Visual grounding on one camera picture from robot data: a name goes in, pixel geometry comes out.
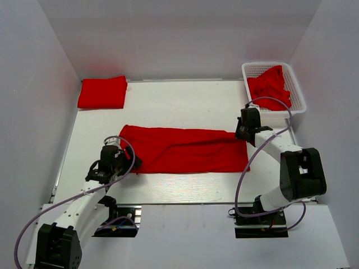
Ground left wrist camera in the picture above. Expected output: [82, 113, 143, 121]
[104, 137, 121, 148]

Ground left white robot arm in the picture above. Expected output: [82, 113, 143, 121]
[34, 143, 141, 268]

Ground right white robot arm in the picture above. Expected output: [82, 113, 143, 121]
[234, 105, 327, 224]

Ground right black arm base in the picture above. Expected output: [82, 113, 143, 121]
[228, 208, 288, 239]

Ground white plastic basket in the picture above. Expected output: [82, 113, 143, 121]
[242, 62, 306, 115]

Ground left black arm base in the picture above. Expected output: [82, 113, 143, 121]
[93, 196, 142, 238]

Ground red t shirt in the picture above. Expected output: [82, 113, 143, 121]
[119, 125, 248, 174]
[77, 76, 128, 109]

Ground red t shirts in basket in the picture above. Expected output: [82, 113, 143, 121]
[247, 65, 292, 111]

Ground folded red t shirt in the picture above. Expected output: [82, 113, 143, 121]
[77, 76, 128, 109]

